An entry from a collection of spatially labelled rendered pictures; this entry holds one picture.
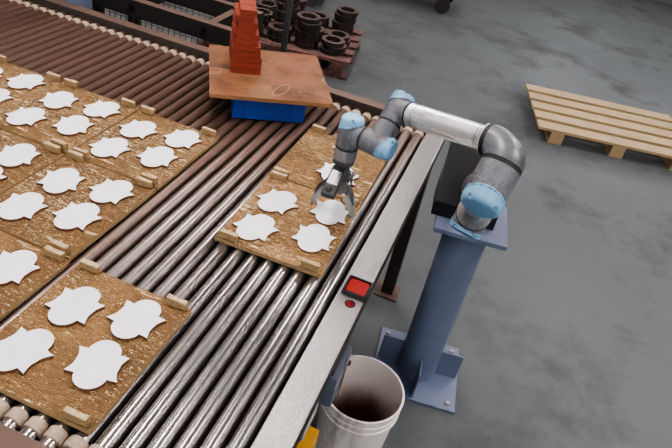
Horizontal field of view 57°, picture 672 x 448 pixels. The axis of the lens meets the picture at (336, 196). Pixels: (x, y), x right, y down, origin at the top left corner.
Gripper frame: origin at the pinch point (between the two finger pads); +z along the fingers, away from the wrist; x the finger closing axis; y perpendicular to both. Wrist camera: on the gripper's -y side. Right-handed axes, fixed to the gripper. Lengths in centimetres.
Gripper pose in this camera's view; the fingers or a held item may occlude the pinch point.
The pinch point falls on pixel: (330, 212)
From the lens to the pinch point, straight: 210.5
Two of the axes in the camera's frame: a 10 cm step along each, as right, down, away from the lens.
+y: 3.0, -4.6, 8.4
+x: -9.3, -3.1, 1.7
